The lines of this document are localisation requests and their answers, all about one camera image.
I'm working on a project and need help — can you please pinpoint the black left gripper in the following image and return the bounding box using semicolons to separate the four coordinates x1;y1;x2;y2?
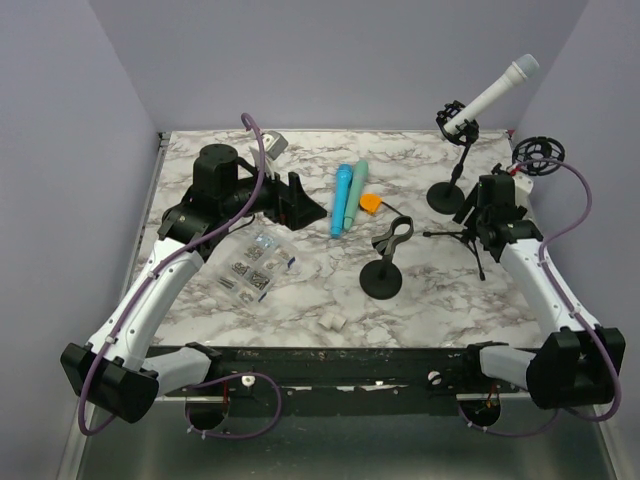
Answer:
222;157;327;230

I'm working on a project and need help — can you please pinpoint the blue microphone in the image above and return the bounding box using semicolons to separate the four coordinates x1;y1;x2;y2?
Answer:
330;164;353;238

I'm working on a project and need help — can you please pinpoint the mint green microphone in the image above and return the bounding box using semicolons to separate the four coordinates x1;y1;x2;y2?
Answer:
343;159;369;231

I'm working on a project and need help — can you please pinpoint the black shock-mount tripod stand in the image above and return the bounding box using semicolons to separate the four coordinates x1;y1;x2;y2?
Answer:
423;136;566;281

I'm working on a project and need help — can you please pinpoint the black round-base microphone stand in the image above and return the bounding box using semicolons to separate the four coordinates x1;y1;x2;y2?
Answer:
359;215;414;300

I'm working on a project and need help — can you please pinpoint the white microphone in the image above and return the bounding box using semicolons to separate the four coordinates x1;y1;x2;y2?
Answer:
444;54;539;134

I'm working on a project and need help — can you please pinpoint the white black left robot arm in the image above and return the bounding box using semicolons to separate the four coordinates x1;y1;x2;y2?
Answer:
61;144;327;436

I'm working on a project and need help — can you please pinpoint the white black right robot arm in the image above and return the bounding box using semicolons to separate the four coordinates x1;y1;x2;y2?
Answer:
459;174;626;418

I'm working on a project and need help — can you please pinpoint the clear plastic screw box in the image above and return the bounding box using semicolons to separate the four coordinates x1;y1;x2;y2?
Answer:
214;228;298;307

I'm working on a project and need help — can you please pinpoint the orange tape measure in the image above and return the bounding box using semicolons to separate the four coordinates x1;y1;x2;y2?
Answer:
359;193;383;215

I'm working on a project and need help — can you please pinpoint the small white plastic fitting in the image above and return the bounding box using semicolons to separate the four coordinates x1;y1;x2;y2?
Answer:
318;312;346;332

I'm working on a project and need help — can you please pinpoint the black shock-mount stand round base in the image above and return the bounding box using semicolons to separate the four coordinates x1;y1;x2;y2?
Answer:
425;99;482;216

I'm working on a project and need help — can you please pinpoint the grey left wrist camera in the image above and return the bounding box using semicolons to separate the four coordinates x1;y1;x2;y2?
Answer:
260;130;289;180

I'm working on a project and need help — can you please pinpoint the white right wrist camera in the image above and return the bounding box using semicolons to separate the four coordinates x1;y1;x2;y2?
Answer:
508;167;534;210

